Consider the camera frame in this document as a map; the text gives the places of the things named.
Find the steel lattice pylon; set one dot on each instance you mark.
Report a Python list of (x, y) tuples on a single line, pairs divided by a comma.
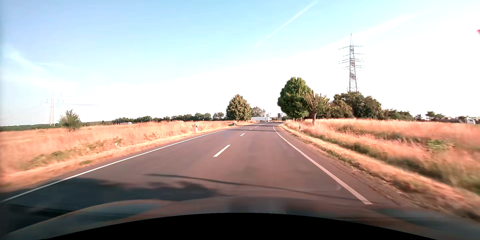
[(352, 67)]

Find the round green tree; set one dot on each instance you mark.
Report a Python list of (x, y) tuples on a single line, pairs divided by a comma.
[(238, 108)]

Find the pale double-pole pylon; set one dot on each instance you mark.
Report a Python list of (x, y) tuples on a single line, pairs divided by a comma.
[(51, 112)]

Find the dry grass verge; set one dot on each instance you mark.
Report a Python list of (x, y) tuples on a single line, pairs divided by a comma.
[(56, 146), (405, 146)]

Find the tall green tree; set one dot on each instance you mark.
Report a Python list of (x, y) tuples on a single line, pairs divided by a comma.
[(293, 97)]

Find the car's own bonnet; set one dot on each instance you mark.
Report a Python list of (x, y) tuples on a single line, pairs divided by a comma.
[(240, 206)]

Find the small green bush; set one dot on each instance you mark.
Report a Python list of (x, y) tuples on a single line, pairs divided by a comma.
[(70, 120)]

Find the row of trees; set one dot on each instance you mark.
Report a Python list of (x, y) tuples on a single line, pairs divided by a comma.
[(168, 118)]

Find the grey asphalt road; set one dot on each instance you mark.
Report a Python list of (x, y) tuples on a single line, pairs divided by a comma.
[(258, 165)]

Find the small sparse tree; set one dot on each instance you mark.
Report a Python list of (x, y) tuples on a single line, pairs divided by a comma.
[(315, 105)]

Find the white lorry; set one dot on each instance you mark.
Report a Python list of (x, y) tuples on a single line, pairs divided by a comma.
[(259, 119)]

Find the clump of green trees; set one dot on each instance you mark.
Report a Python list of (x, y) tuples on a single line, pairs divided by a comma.
[(360, 106)]

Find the road markings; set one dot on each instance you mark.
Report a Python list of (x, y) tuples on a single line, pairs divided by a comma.
[(325, 170)]

